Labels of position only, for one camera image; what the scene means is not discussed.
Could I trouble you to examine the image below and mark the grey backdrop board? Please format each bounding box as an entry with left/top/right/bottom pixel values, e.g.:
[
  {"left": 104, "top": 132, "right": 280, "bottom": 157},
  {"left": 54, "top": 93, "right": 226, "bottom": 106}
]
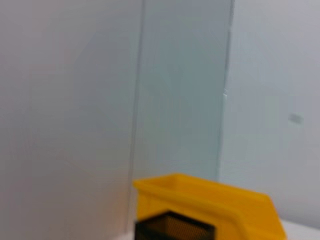
[{"left": 128, "top": 0, "right": 236, "bottom": 186}]

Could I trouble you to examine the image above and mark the black mesh pen holder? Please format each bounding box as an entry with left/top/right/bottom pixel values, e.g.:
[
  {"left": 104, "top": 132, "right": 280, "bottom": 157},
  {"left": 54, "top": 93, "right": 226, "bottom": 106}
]
[{"left": 134, "top": 210, "right": 216, "bottom": 240}]

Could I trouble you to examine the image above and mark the yellow plastic storage bin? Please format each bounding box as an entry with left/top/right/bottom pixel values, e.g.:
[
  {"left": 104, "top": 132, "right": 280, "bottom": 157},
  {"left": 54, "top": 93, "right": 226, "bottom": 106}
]
[{"left": 132, "top": 172, "right": 288, "bottom": 240}]

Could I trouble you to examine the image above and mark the white backdrop board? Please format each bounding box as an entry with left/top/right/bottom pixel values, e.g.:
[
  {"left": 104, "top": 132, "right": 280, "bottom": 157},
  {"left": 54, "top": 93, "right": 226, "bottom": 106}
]
[{"left": 217, "top": 0, "right": 320, "bottom": 226}]

